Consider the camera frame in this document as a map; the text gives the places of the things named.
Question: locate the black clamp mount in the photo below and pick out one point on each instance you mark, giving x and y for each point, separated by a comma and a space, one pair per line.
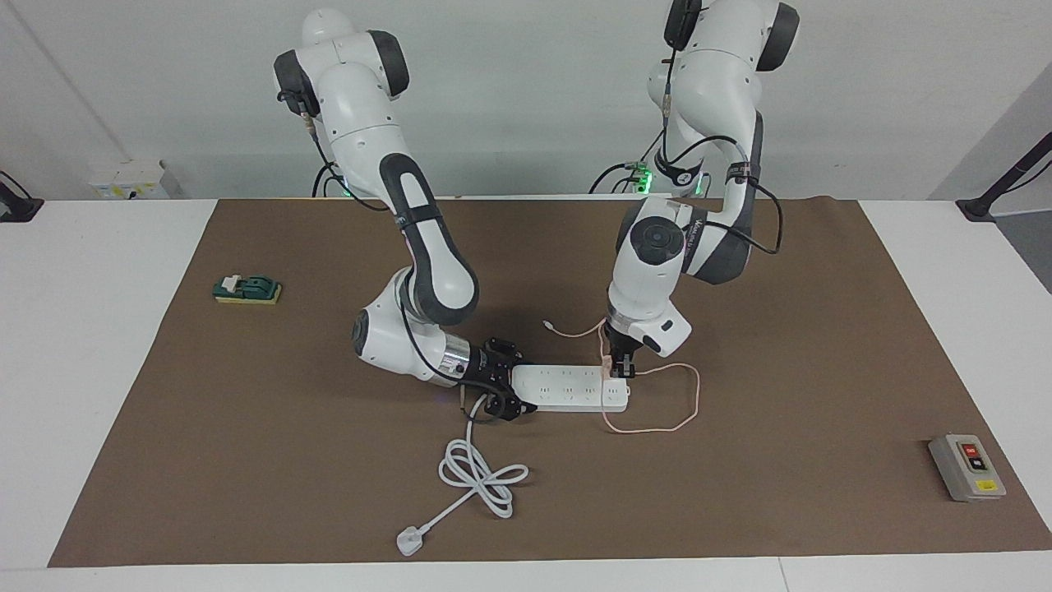
16, 207

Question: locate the brown table mat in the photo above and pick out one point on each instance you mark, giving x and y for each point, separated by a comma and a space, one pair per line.
246, 460

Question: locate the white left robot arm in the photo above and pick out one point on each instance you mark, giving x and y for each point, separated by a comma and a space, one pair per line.
657, 263

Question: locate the black angled stand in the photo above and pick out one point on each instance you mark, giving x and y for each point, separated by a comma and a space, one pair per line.
1015, 173

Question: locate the white box with yellow labels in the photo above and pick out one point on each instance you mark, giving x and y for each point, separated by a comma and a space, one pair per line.
127, 179

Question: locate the grey push-button switch box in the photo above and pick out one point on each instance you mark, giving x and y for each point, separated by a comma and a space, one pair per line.
968, 469

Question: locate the pink charger adapter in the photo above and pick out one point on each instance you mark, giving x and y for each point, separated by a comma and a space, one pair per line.
606, 368

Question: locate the green knife switch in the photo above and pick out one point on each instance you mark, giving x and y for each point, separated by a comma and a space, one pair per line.
251, 289

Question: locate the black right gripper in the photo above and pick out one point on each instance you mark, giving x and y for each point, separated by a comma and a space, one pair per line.
491, 374

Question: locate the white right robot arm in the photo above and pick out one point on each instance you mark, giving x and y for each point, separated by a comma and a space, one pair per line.
427, 238

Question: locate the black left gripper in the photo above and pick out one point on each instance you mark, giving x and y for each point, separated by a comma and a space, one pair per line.
620, 344

